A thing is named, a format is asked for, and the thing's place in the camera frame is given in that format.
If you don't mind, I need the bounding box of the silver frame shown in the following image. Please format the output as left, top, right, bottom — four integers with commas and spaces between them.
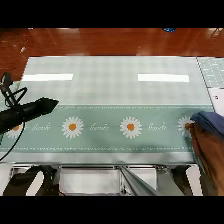
0, 162, 224, 197

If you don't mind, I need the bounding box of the brown garment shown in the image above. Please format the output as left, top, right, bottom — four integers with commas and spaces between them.
185, 122, 224, 197

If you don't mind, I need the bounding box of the blue shirt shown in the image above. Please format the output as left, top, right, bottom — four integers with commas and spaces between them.
190, 111, 224, 141

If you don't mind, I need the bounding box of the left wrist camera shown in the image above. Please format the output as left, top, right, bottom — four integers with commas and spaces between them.
0, 72, 15, 93

